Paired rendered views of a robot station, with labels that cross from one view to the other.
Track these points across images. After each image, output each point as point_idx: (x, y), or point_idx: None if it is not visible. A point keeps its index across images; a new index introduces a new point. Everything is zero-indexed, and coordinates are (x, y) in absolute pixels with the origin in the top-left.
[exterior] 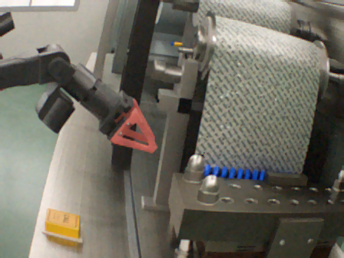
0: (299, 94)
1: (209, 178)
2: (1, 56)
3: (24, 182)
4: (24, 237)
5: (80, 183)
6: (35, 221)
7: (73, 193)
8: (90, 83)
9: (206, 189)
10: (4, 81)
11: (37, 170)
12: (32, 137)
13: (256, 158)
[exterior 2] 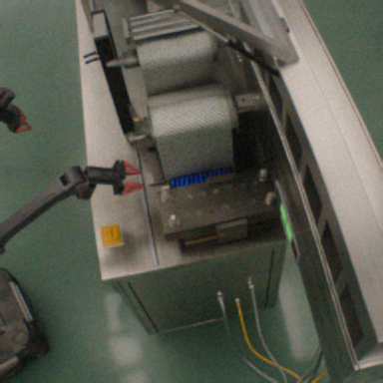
0: (217, 139)
1: (172, 217)
2: (17, 117)
3: (51, 38)
4: (68, 113)
5: None
6: (74, 84)
7: (109, 191)
8: (100, 178)
9: (172, 221)
10: (50, 205)
11: (58, 13)
12: None
13: (198, 168)
